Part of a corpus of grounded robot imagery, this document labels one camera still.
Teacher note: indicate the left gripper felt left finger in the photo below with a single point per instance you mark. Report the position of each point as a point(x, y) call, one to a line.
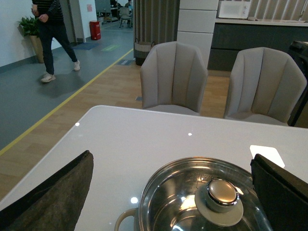
point(55, 204)

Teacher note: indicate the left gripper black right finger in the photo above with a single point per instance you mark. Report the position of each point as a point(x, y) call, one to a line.
point(283, 196)

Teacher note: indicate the glass pot lid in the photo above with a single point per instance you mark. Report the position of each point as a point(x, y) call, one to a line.
point(216, 202)

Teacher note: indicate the stainless steel pot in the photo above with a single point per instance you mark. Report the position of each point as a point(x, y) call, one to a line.
point(168, 192)

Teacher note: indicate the right beige upholstered chair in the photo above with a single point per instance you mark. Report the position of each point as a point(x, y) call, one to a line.
point(265, 85)

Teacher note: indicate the beige upholstered chair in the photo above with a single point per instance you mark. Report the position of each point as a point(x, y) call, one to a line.
point(265, 85)
point(173, 79)

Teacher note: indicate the left beige upholstered chair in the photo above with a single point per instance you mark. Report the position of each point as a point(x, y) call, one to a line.
point(173, 79)

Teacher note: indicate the dark kitchen counter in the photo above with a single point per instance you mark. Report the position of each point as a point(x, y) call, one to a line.
point(229, 38)

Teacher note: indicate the woven laundry basket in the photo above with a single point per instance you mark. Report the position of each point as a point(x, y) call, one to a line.
point(141, 50)

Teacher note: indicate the green potted plant gold planter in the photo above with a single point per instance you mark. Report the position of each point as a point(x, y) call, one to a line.
point(29, 26)

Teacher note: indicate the red bin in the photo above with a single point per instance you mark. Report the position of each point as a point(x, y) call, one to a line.
point(95, 31)

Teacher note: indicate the walking person dark clothes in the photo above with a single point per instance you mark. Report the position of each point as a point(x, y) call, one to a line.
point(51, 25)

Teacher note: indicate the white microwave oven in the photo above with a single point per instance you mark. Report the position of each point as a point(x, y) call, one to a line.
point(233, 9)

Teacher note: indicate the white pillar cabinet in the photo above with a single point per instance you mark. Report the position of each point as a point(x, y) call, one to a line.
point(196, 24)

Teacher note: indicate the distant office chair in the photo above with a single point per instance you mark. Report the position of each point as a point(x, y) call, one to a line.
point(125, 15)

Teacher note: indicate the grey curtain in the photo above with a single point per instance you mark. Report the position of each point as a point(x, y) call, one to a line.
point(155, 20)

